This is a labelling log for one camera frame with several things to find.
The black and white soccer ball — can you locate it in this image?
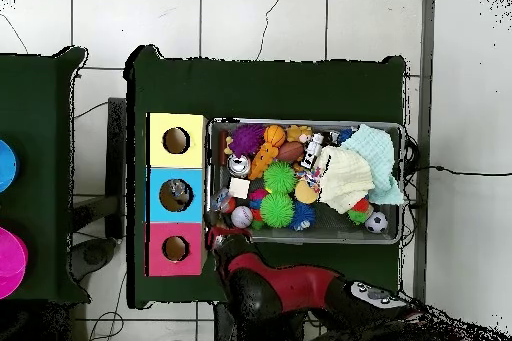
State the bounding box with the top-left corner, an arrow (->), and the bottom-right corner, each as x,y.
365,211 -> 389,235

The cream knitted cloth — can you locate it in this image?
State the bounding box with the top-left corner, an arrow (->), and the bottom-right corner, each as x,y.
316,145 -> 376,215

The mint green knitted cloth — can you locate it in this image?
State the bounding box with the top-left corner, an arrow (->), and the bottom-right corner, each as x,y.
341,123 -> 406,206

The shallow silver mesh bin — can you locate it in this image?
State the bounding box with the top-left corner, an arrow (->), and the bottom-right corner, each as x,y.
205,116 -> 407,245

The green puffer toy with eyes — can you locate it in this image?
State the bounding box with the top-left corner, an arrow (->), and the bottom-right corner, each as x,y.
259,192 -> 296,229

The brown toy football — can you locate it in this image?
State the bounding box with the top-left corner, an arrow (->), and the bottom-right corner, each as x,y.
276,140 -> 306,163

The grey plastic toy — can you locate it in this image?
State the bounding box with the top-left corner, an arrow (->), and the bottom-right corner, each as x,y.
300,132 -> 325,170

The wooden box with three holes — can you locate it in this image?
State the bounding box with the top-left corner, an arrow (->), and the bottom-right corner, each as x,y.
145,112 -> 210,277

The orange toy basketball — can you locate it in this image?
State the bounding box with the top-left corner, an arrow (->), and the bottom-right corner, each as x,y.
263,124 -> 287,148

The thin black cable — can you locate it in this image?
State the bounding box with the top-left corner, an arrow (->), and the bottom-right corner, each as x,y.
403,163 -> 512,178

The silver drink can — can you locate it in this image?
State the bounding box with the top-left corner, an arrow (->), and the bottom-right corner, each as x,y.
226,154 -> 252,178

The magenta round disc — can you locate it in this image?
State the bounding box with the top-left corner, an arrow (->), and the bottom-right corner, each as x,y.
0,226 -> 29,300

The purple spiky ball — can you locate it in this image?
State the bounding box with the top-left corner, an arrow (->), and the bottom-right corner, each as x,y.
229,123 -> 267,158

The black upright panel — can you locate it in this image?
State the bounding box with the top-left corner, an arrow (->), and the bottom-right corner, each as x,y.
104,96 -> 128,240

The blue round disc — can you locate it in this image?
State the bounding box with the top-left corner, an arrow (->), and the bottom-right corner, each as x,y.
0,138 -> 20,194

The green stringy puffer ball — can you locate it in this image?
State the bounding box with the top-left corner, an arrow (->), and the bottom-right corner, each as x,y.
262,160 -> 298,195

